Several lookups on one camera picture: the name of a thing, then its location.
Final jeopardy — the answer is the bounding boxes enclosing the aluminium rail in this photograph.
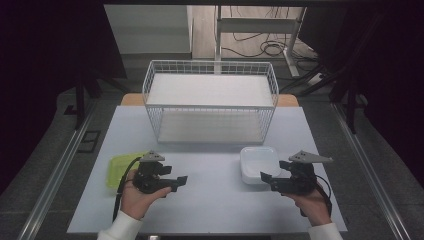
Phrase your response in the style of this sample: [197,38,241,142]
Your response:
[331,101,413,240]
[16,99,98,240]

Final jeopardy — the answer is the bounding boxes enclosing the green translucent plastic container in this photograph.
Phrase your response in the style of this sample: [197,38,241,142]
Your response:
[105,151,149,191]

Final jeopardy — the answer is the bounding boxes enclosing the white cabinet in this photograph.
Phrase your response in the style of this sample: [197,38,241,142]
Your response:
[103,4,194,62]

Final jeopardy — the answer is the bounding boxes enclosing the white metal desk frame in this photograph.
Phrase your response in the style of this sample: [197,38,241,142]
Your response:
[214,5,308,79]

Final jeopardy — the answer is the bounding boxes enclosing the dark curtain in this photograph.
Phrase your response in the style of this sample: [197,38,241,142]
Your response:
[0,0,128,195]
[298,5,424,189]

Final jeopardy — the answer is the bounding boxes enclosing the black floor cables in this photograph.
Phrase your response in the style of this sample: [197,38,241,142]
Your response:
[221,6,322,63]

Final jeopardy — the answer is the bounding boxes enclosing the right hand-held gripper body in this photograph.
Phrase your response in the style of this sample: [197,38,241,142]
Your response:
[279,150,334,196]

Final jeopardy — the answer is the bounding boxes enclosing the person's right hand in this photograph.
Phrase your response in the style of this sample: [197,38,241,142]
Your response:
[283,185,333,228]

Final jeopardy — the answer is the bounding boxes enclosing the wooden table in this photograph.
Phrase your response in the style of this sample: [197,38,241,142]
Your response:
[120,93,300,108]

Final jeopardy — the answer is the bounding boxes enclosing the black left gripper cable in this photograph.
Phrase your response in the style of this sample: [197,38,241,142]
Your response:
[112,156,143,223]

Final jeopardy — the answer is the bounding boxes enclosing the white power strip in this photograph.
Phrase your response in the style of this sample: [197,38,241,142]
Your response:
[306,72,326,87]

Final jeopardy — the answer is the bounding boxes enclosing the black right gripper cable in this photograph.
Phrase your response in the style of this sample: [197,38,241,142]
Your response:
[299,174,334,218]

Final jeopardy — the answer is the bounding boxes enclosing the black stand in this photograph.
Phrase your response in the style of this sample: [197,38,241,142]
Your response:
[74,66,130,131]
[329,74,368,135]

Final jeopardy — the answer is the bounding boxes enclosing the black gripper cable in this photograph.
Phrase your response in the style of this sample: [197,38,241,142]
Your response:
[112,156,143,223]
[299,174,334,218]

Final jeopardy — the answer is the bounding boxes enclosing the white wire shelf rack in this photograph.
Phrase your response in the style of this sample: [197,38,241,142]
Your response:
[142,59,280,145]

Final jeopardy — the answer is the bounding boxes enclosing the white square bowl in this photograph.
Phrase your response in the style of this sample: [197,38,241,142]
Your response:
[239,146,283,185]

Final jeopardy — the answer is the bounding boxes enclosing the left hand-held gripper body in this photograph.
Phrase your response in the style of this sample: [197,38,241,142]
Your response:
[133,150,173,195]

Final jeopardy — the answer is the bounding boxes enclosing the person's left hand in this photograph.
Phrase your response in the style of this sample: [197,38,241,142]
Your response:
[119,169,173,222]

